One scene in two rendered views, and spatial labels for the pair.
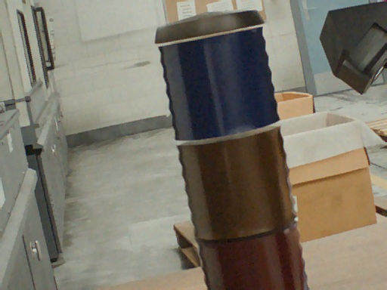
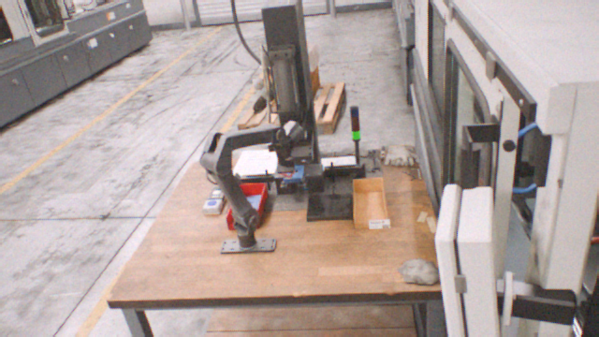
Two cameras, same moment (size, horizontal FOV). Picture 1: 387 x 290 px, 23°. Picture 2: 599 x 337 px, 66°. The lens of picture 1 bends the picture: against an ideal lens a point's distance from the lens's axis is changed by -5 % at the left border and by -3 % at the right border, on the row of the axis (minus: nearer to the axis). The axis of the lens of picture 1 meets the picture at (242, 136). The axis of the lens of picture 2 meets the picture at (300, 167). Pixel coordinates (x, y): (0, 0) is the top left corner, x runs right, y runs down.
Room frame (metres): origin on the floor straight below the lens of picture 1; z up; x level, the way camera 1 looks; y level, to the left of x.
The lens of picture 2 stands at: (2.17, 0.42, 1.91)
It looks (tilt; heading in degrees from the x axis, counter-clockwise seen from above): 28 degrees down; 201
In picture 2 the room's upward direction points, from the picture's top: 8 degrees counter-clockwise
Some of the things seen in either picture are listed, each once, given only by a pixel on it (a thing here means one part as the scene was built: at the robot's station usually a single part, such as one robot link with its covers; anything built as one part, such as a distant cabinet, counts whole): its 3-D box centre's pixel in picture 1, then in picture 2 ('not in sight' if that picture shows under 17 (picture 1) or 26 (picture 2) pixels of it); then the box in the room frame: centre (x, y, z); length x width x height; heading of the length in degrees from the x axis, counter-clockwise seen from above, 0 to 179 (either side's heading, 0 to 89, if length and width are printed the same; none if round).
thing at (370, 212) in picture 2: not in sight; (370, 202); (0.68, 0.12, 0.93); 0.25 x 0.13 x 0.08; 12
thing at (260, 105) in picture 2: not in sight; (270, 93); (0.29, -0.39, 1.25); 0.19 x 0.07 x 0.19; 102
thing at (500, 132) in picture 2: not in sight; (453, 184); (0.99, 0.42, 1.21); 0.86 x 0.10 x 0.79; 9
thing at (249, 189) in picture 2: not in sight; (248, 205); (0.74, -0.37, 0.93); 0.25 x 0.12 x 0.06; 12
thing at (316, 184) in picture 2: not in sight; (299, 180); (0.54, -0.21, 0.94); 0.20 x 0.10 x 0.07; 102
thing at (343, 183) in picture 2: not in sight; (308, 181); (0.46, -0.20, 0.88); 0.65 x 0.50 x 0.03; 102
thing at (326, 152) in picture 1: (305, 180); not in sight; (4.29, -0.24, 0.40); 0.66 x 0.62 x 0.50; 10
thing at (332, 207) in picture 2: not in sight; (328, 207); (0.69, -0.05, 0.91); 0.17 x 0.16 x 0.02; 102
